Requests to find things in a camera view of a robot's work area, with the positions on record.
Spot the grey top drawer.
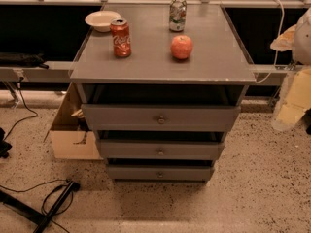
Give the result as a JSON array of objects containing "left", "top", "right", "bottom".
[{"left": 82, "top": 104, "right": 240, "bottom": 132}]

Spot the grey drawer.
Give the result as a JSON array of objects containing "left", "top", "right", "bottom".
[
  {"left": 82, "top": 104, "right": 240, "bottom": 132},
  {"left": 96, "top": 140, "right": 225, "bottom": 160},
  {"left": 106, "top": 165, "right": 214, "bottom": 182}
]

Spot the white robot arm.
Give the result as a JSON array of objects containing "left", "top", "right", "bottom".
[{"left": 270, "top": 8, "right": 311, "bottom": 131}]

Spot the grey drawer cabinet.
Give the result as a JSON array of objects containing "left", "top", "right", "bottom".
[{"left": 71, "top": 4, "right": 255, "bottom": 182}]

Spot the grey middle drawer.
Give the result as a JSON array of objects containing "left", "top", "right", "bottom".
[{"left": 96, "top": 140, "right": 225, "bottom": 160}]

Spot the grey bottom drawer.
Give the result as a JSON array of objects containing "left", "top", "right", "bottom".
[{"left": 106, "top": 165, "right": 214, "bottom": 182}]

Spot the red apple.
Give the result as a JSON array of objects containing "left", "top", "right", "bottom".
[{"left": 170, "top": 35, "right": 193, "bottom": 59}]

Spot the red cola can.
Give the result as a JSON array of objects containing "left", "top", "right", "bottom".
[{"left": 110, "top": 17, "right": 131, "bottom": 57}]

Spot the cardboard box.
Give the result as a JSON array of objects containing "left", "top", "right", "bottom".
[{"left": 50, "top": 83, "right": 100, "bottom": 160}]

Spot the white bowl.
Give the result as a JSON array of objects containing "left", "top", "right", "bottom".
[{"left": 85, "top": 11, "right": 121, "bottom": 32}]

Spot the black stand leg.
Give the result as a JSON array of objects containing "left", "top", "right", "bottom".
[{"left": 0, "top": 180, "right": 81, "bottom": 233}]

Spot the black floor cable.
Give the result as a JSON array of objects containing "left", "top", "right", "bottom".
[{"left": 0, "top": 178, "right": 76, "bottom": 233}]

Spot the white hanging cable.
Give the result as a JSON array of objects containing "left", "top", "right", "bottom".
[{"left": 254, "top": 0, "right": 286, "bottom": 85}]

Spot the black wall cable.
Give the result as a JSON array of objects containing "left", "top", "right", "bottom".
[{"left": 3, "top": 77, "right": 39, "bottom": 141}]

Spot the black bag on rail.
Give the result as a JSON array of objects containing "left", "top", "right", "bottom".
[{"left": 0, "top": 52, "right": 49, "bottom": 69}]

